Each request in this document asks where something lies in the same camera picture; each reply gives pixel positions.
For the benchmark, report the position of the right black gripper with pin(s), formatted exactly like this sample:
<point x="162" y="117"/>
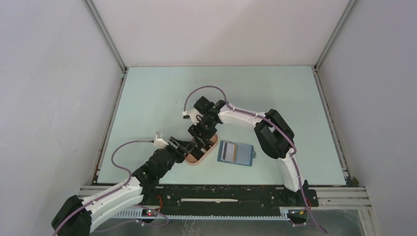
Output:
<point x="195" y="130"/>

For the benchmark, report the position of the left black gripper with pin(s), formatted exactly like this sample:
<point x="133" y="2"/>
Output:
<point x="183" y="148"/>

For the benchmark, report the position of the pink oval tray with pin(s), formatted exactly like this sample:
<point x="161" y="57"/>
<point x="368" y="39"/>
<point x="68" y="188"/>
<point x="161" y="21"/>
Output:
<point x="215" y="139"/>

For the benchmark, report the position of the gold credit card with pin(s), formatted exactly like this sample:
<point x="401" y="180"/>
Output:
<point x="234" y="153"/>

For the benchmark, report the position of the blue card holder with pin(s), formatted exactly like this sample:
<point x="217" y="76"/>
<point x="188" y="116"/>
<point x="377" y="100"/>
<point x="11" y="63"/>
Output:
<point x="245" y="154"/>

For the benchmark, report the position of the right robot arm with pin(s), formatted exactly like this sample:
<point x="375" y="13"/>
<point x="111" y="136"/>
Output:
<point x="274" y="135"/>

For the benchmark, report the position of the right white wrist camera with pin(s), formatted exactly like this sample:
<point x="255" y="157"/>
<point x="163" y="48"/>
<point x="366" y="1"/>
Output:
<point x="193" y="115"/>

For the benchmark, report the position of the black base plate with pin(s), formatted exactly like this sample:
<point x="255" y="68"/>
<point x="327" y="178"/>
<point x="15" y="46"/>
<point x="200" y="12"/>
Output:
<point x="228" y="200"/>

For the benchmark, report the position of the aluminium frame rail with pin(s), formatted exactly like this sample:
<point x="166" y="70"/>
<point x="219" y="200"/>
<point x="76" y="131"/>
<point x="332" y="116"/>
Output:
<point x="329" y="198"/>

